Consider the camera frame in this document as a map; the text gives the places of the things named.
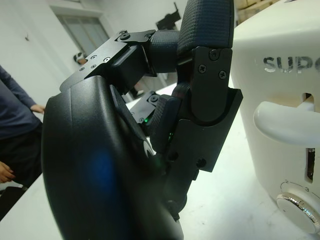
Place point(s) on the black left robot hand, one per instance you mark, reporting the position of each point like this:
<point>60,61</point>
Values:
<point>100,150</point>

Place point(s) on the white two-slot toaster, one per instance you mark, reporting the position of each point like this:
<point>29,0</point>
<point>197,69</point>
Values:
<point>275,82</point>

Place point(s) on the person in dark blue shirt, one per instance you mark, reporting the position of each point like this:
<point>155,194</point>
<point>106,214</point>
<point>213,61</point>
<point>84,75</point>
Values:
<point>12,112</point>

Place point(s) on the grey framed window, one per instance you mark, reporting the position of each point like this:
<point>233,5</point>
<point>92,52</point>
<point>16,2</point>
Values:
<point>82,32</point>

